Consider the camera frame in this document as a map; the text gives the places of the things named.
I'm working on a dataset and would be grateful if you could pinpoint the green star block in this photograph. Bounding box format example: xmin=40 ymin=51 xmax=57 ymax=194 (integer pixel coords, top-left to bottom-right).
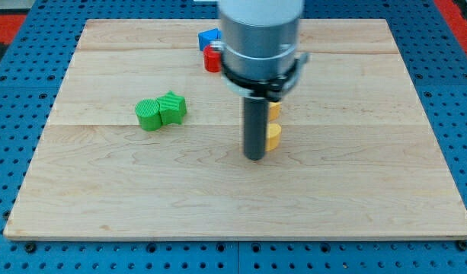
xmin=157 ymin=91 xmax=187 ymax=125

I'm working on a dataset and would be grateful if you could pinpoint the blue block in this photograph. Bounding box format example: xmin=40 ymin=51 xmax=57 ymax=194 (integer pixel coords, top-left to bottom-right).
xmin=197 ymin=28 xmax=222 ymax=51

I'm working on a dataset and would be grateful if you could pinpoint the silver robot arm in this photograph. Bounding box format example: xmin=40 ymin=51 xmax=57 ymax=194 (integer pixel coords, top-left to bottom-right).
xmin=212 ymin=0 xmax=309 ymax=161

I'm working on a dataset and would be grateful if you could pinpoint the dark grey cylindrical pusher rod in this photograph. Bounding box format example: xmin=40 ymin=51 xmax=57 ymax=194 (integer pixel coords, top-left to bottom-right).
xmin=243 ymin=97 xmax=269 ymax=161

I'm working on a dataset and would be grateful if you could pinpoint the green cylinder block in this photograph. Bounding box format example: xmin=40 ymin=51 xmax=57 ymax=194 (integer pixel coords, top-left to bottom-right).
xmin=135 ymin=98 xmax=162 ymax=131

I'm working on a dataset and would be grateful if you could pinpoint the yellow hexagon block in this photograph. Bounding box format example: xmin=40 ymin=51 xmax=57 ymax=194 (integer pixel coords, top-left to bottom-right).
xmin=268 ymin=102 xmax=281 ymax=122

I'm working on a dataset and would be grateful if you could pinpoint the red block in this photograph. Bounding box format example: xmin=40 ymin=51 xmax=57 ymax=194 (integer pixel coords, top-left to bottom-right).
xmin=203 ymin=45 xmax=222 ymax=73

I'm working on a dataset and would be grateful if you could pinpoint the wooden board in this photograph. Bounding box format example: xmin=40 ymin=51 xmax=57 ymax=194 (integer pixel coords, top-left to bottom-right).
xmin=4 ymin=19 xmax=467 ymax=241

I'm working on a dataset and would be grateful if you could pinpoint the yellow heart block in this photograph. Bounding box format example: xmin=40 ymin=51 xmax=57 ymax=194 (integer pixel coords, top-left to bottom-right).
xmin=265 ymin=123 xmax=282 ymax=151

